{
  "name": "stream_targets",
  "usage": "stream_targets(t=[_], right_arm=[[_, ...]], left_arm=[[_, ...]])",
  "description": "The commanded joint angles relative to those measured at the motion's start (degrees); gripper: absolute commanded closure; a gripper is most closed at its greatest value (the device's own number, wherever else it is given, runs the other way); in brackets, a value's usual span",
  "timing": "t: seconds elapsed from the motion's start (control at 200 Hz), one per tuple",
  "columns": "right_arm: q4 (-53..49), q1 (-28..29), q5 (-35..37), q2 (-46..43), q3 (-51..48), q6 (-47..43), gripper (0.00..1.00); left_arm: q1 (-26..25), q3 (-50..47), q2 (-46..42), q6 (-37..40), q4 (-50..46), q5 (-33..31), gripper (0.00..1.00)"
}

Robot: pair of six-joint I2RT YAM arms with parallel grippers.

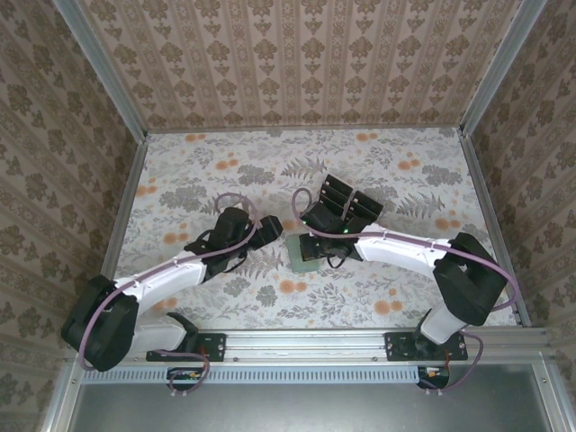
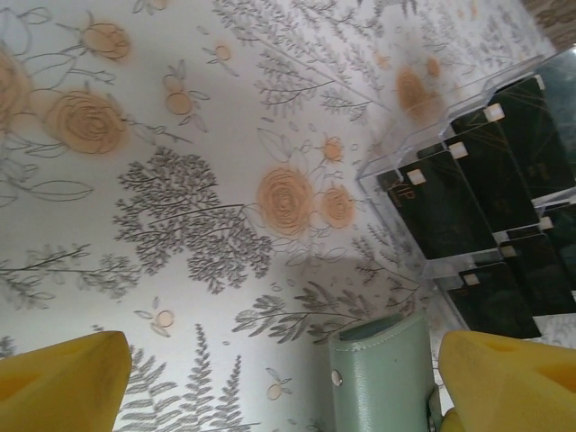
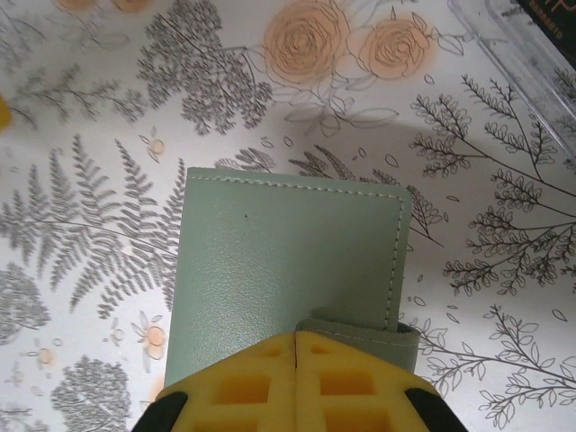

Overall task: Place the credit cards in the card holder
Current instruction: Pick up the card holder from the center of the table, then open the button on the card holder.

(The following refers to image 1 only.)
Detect black credit card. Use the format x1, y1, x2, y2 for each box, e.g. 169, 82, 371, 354
320, 183, 355, 203
323, 174, 356, 195
350, 200, 382, 221
346, 207, 377, 226
318, 192, 351, 212
354, 190, 384, 215

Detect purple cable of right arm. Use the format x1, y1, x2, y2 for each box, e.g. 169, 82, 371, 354
291, 187, 517, 398

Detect clear acrylic card stand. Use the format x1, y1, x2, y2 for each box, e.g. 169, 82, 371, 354
314, 173, 384, 229

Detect green card holder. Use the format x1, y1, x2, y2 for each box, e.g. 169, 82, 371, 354
286, 234, 323, 274

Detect aluminium mounting rail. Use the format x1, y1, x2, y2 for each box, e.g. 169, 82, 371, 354
134, 327, 557, 365

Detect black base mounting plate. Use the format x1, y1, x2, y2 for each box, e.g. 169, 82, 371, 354
384, 330, 469, 364
146, 330, 227, 364

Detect small black control box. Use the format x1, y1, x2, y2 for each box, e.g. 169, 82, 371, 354
166, 366, 204, 391
416, 364, 451, 389

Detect aluminium frame post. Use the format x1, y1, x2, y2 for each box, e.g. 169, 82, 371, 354
461, 0, 544, 136
56, 0, 149, 139

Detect white slotted cable duct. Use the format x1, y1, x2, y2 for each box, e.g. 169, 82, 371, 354
83, 363, 451, 384

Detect aluminium table edge rail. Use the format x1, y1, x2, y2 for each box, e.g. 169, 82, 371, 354
457, 128, 532, 329
96, 132, 149, 293

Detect aluminium frame bar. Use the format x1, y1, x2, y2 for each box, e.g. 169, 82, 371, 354
42, 359, 85, 432
533, 355, 576, 432

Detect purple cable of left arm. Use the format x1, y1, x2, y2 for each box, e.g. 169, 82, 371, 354
76, 193, 265, 401

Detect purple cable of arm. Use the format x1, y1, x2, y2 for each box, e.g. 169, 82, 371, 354
291, 187, 517, 398
76, 193, 265, 401

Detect grey metal panel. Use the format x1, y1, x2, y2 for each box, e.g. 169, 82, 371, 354
71, 364, 554, 432

